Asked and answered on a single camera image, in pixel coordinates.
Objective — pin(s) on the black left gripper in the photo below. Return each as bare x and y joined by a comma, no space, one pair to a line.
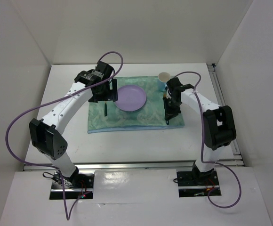
111,94

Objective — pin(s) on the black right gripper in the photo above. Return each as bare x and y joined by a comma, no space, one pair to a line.
172,113

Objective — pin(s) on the gold knife dark handle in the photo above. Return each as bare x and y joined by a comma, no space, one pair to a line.
166,108

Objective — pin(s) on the gold fork dark handle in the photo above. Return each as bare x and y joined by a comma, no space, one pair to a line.
105,109

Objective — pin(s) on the lavender plastic plate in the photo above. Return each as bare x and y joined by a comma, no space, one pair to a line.
130,98

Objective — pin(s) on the light blue ceramic mug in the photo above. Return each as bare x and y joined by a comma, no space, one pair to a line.
162,80

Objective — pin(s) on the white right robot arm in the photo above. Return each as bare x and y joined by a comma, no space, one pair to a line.
217,124

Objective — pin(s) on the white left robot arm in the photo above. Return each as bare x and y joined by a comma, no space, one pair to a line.
47,133

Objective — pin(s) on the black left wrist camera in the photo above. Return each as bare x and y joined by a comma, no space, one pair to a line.
105,69

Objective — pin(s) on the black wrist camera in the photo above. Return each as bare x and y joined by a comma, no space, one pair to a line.
174,85
105,69

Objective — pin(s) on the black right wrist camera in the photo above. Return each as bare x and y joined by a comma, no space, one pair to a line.
174,85

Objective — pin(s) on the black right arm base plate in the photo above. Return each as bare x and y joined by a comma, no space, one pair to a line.
188,187

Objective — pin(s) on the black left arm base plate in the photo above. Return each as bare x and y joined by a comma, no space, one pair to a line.
83,189

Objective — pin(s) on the aluminium front frame rail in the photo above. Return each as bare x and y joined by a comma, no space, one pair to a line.
139,165

